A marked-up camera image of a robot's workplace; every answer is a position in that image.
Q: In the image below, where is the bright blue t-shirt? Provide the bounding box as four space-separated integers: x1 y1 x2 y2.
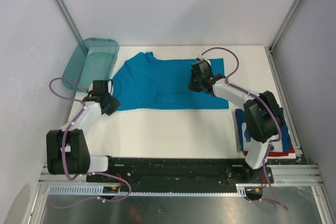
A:
112 52 229 111

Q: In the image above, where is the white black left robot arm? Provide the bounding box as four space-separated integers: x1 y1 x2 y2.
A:
46 78 120 182

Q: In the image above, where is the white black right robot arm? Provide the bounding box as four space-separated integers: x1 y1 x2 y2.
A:
188 58 285 183

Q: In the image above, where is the teal translucent plastic bin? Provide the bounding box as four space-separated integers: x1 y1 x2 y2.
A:
62 38 119 92

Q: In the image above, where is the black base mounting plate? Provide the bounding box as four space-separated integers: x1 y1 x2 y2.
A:
86 157 274 186

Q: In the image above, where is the folded navy printed t-shirt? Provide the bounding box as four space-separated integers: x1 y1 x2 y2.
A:
235 107 292 155

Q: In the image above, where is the folded red t-shirt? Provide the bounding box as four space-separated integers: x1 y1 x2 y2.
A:
268 147 296 159

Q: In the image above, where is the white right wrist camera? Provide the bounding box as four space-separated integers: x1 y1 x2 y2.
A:
196 54 211 65

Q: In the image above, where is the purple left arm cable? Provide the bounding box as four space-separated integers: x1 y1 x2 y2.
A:
49 78 132 208

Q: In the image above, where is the white slotted cable duct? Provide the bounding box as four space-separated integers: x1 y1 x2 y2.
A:
47 184 266 197

